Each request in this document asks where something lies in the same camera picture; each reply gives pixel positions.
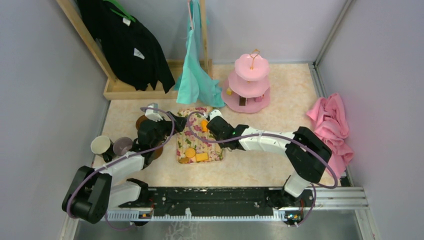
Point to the small brown cookie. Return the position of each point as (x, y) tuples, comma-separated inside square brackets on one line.
[(184, 160)]

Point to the yellow square biscuit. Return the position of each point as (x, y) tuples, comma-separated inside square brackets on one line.
[(202, 157)]

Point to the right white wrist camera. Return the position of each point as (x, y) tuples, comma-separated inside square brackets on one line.
[(213, 114)]

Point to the pink crumpled cloth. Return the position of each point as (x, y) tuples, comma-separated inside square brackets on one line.
[(328, 118)]

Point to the pink macaron pastry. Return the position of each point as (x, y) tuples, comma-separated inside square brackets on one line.
[(259, 99)]

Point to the black hanging garment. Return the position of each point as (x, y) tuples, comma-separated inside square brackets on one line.
[(131, 50)]

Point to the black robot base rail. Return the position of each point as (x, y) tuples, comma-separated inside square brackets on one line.
[(222, 204)]

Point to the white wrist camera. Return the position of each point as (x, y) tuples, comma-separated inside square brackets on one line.
[(151, 112), (213, 114)]

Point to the yellow cheese wedge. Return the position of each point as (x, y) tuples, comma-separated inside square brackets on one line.
[(229, 91)]

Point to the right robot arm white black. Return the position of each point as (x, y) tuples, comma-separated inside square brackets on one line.
[(308, 154)]

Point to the wooden clothes rack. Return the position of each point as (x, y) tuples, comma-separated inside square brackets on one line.
[(114, 88)]

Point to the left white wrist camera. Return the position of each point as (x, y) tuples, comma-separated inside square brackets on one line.
[(151, 112)]

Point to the chocolate cake slice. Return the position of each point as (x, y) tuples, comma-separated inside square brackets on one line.
[(242, 101)]

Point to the purple mug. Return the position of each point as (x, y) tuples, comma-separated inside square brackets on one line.
[(122, 145)]

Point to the orange croissant pastry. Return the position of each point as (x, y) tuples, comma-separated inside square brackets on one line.
[(203, 125)]

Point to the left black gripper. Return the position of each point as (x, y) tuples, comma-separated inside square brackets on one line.
[(179, 122)]

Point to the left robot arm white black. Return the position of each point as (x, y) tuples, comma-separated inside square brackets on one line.
[(93, 191)]

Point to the teal hanging garment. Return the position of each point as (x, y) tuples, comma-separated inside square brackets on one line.
[(194, 84)]

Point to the brown saucer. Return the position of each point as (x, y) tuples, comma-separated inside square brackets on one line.
[(157, 153), (138, 122)]

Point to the floral serving tray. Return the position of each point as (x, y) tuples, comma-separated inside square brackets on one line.
[(186, 139)]

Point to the pink three-tier cake stand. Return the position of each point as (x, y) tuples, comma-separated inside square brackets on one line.
[(249, 79)]

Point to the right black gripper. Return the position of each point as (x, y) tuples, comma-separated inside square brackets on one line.
[(222, 145)]

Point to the cream mug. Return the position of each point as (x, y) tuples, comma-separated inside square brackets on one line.
[(103, 146)]

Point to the round orange cookie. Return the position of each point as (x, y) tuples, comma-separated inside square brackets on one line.
[(190, 153)]

